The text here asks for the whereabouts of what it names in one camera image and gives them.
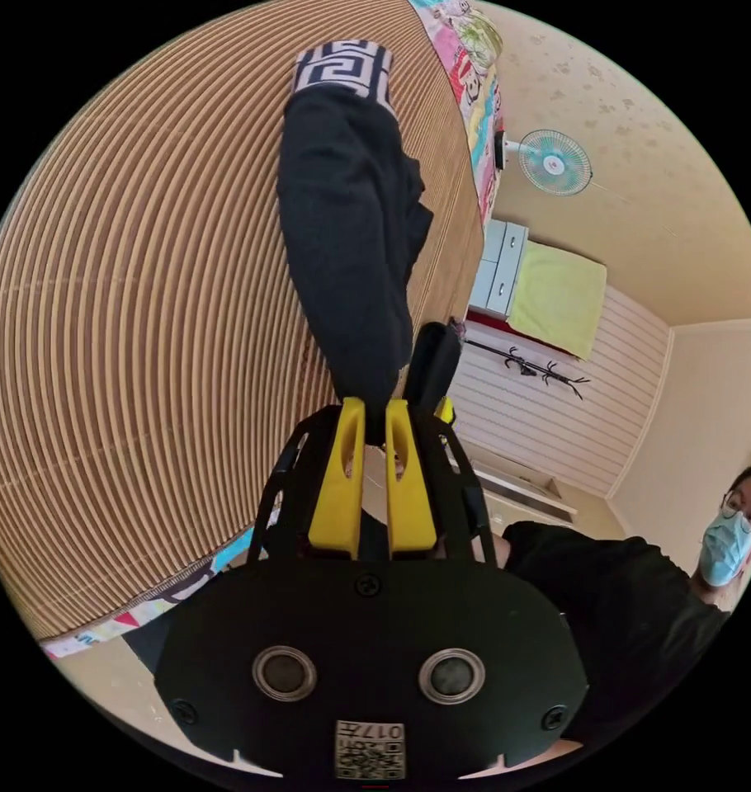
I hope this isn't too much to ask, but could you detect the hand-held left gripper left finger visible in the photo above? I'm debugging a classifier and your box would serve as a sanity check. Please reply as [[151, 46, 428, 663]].
[[308, 398, 366, 556]]

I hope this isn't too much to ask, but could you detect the white drawer cupboard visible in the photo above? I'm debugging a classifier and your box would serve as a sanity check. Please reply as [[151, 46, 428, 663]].
[[467, 219, 531, 318]]

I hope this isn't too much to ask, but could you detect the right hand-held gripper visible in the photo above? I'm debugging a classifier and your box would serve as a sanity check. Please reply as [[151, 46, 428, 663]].
[[404, 321, 463, 429]]

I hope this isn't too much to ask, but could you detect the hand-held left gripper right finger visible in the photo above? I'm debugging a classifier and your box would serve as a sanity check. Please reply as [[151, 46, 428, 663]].
[[384, 398, 439, 559]]

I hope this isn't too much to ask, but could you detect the yellow-green cloth cover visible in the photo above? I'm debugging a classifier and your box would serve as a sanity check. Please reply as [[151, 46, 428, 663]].
[[507, 239, 608, 362]]

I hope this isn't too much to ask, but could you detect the wall fan with teal blades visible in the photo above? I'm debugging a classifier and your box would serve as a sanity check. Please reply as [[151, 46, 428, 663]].
[[493, 128, 594, 199]]

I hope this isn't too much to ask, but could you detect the black long sleeve shirt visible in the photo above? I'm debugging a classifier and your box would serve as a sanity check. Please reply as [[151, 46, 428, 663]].
[[276, 40, 436, 448]]

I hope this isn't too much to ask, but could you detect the person's body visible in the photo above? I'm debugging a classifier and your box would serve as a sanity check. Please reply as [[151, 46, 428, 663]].
[[498, 462, 751, 747]]

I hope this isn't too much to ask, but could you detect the black coat rack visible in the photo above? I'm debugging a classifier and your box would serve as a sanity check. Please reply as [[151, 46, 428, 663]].
[[461, 336, 592, 402]]

